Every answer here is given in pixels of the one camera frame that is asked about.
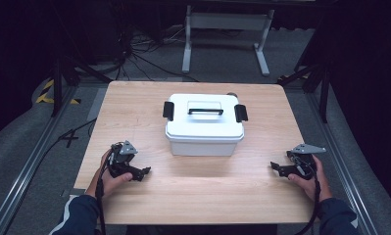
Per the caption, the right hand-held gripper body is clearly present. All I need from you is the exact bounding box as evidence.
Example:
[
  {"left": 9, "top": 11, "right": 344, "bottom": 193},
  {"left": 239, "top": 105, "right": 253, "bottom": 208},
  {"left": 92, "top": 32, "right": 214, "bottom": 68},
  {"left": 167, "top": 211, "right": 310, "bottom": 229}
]
[{"left": 285, "top": 143, "right": 327, "bottom": 181}]

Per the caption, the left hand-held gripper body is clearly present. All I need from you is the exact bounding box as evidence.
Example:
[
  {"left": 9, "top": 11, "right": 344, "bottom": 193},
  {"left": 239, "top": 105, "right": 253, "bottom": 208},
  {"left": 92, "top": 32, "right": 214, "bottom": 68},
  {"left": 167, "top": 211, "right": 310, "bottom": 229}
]
[{"left": 109, "top": 140, "right": 142, "bottom": 179}]

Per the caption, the white plastic storage box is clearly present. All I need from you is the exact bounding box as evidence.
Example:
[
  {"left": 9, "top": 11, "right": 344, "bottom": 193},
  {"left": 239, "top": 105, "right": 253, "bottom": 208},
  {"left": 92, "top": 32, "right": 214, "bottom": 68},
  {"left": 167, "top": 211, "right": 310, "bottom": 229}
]
[{"left": 165, "top": 128, "right": 245, "bottom": 157}]

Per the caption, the white box lid black handle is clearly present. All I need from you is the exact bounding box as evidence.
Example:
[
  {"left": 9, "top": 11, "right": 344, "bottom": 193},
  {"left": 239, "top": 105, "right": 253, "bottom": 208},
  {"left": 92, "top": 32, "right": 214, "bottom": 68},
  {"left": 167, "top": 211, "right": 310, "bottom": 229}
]
[{"left": 162, "top": 93, "right": 249, "bottom": 143}]

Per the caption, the person's left hand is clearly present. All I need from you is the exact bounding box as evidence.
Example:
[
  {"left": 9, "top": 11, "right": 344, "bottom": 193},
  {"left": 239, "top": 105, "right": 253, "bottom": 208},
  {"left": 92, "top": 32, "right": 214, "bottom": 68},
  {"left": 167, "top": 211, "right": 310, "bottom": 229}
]
[{"left": 85, "top": 150, "right": 134, "bottom": 199}]

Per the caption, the person's right hand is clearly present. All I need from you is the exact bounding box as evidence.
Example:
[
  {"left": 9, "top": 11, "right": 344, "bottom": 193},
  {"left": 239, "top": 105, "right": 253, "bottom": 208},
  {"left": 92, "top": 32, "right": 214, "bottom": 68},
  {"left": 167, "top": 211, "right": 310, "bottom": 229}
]
[{"left": 287, "top": 154, "right": 333, "bottom": 203}]

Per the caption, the black tripod stand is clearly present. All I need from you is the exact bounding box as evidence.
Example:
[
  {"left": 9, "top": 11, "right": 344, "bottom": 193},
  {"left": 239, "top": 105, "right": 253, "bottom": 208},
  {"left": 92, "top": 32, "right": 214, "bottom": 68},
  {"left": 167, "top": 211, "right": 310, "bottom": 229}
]
[
  {"left": 276, "top": 62, "right": 332, "bottom": 124},
  {"left": 50, "top": 53, "right": 113, "bottom": 118}
]

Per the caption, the yellow black floor tape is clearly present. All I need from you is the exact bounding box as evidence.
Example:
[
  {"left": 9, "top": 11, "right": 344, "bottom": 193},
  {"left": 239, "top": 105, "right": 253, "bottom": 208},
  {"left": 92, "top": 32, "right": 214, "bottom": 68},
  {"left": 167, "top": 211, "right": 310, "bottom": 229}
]
[{"left": 35, "top": 78, "right": 82, "bottom": 106}]

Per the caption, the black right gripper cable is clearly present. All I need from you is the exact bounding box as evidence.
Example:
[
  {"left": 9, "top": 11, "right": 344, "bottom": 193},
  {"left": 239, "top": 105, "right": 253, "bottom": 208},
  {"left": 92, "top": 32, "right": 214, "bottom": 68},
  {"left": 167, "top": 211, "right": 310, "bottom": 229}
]
[{"left": 289, "top": 153, "right": 322, "bottom": 235}]

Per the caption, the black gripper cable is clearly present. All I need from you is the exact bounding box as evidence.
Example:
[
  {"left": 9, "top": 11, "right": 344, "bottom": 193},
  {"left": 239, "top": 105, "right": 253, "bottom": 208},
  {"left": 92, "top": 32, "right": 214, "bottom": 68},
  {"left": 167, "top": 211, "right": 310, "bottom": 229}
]
[
  {"left": 289, "top": 153, "right": 322, "bottom": 235},
  {"left": 95, "top": 143, "right": 123, "bottom": 235}
]

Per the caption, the grey metal floor rail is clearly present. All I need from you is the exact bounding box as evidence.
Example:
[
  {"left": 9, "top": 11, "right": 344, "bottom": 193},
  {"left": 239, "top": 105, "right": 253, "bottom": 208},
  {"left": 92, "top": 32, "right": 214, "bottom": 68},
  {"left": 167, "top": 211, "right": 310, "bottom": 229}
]
[
  {"left": 0, "top": 85, "right": 78, "bottom": 235},
  {"left": 307, "top": 92, "right": 380, "bottom": 235}
]

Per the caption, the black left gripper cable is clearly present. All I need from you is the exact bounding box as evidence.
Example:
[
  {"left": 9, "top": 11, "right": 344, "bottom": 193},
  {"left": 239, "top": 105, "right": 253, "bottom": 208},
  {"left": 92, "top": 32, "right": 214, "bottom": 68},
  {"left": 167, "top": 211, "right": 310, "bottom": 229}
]
[{"left": 95, "top": 143, "right": 123, "bottom": 235}]

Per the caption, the thin black floor cable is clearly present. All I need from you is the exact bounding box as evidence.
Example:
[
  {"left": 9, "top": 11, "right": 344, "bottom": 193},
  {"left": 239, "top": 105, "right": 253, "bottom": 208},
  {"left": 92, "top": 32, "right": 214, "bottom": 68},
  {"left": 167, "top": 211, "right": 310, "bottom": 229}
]
[{"left": 1, "top": 117, "right": 98, "bottom": 235}]

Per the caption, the bundle of black floor cables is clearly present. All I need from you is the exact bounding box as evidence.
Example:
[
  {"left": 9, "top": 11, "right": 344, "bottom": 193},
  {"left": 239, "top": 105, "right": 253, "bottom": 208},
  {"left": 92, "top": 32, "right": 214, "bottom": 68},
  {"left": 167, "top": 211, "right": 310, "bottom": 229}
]
[{"left": 114, "top": 23, "right": 201, "bottom": 83}]

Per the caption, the grey metal table frame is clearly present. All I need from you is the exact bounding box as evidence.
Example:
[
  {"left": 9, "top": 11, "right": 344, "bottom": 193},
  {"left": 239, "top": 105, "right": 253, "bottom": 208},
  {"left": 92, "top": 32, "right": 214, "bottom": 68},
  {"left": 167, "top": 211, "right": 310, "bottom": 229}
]
[{"left": 181, "top": 4, "right": 275, "bottom": 77}]

